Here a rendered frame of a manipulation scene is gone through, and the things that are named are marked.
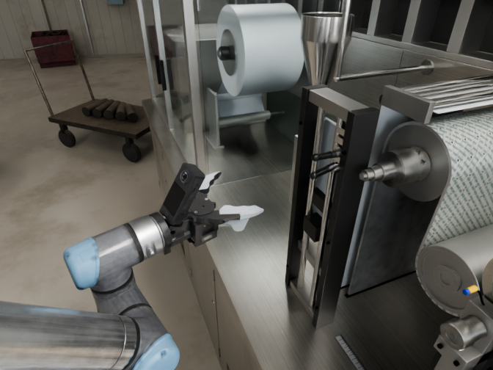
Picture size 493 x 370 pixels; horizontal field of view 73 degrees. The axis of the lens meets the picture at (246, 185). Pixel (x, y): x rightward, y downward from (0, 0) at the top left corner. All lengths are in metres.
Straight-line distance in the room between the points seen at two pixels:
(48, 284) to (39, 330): 2.00
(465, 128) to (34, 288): 2.33
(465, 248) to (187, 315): 1.62
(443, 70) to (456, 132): 0.41
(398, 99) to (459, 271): 0.31
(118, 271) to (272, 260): 0.53
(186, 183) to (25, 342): 0.31
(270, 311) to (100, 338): 0.49
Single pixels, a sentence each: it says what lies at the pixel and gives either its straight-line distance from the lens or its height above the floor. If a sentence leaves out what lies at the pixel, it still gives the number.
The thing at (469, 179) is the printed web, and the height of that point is 1.33.
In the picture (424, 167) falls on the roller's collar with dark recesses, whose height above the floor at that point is 1.35.
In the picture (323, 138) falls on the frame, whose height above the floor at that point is 1.35.
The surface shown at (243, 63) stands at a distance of 1.21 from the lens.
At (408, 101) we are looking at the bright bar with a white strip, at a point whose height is 1.45.
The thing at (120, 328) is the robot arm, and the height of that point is 1.20.
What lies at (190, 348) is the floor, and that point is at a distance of 1.92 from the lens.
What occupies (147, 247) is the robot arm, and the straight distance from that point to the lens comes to 0.61.
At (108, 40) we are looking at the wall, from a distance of 9.05.
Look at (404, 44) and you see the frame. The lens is 1.13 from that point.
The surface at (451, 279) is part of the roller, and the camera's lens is 0.69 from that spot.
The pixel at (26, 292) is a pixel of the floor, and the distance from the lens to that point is 2.49.
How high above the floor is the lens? 1.62
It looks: 32 degrees down
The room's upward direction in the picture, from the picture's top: straight up
